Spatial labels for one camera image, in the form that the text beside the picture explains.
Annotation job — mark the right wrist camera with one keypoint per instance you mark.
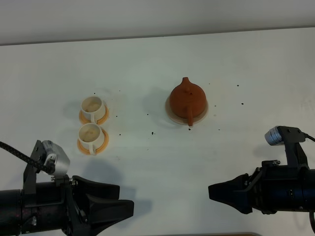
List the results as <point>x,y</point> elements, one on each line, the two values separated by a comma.
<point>290,137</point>

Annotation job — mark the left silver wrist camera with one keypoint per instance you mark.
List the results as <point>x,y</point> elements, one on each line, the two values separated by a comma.
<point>55,158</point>

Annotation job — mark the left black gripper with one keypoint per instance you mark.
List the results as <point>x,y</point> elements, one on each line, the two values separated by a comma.
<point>77,206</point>

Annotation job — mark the near white teacup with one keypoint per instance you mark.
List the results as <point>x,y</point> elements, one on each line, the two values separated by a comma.
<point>91,137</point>

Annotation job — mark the far white teacup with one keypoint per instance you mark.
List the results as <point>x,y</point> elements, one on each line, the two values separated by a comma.
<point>91,107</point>

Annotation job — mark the beige round teapot coaster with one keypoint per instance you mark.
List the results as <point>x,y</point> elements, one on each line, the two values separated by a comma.
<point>172,115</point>

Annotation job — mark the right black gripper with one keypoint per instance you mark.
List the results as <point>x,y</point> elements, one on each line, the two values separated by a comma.
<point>278,188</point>

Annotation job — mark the far orange cup coaster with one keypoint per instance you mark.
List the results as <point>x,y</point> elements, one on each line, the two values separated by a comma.
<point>104,115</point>

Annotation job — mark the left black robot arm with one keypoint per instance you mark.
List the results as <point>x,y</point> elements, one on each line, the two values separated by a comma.
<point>10,212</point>

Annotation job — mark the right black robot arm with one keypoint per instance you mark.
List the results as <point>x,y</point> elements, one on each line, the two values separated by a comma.
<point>309,187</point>

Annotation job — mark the white teacup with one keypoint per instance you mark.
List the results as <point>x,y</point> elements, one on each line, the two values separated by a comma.
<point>91,107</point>
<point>91,137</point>

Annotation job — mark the orange cup coaster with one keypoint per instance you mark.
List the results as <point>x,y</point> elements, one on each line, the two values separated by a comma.
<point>98,150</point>
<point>104,115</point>

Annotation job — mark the near orange cup coaster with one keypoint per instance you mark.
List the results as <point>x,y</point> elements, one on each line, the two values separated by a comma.
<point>98,150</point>

